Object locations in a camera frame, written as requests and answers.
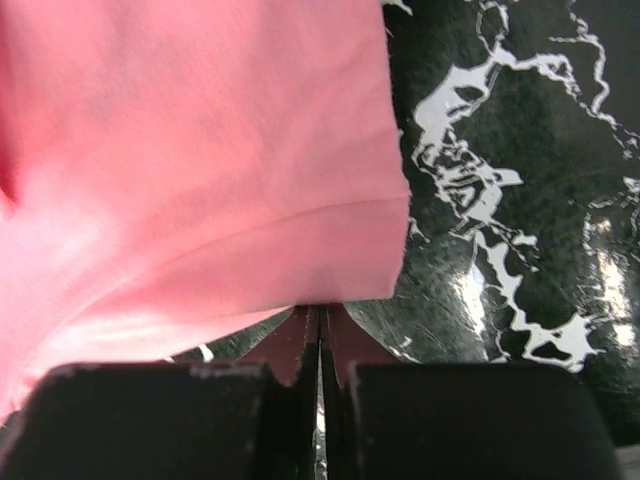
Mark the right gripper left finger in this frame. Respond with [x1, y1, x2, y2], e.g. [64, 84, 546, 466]
[1, 307, 319, 479]

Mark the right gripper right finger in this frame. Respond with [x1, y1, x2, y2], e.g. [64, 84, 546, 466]
[320, 304, 623, 479]

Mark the pink t shirt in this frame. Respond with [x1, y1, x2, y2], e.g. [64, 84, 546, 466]
[1, 1, 409, 416]

